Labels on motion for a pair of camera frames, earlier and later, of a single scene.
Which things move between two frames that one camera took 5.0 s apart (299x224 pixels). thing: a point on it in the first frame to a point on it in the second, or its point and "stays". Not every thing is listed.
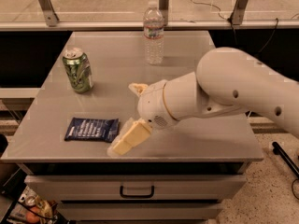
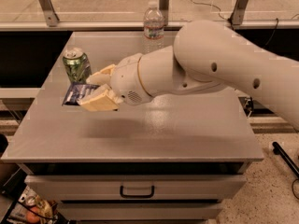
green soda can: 78,70 stays
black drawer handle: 136,196 stays
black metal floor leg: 278,150 stays
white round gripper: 151,105 to 127,78
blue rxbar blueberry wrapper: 105,130 to 78,91
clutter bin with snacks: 32,208 stays
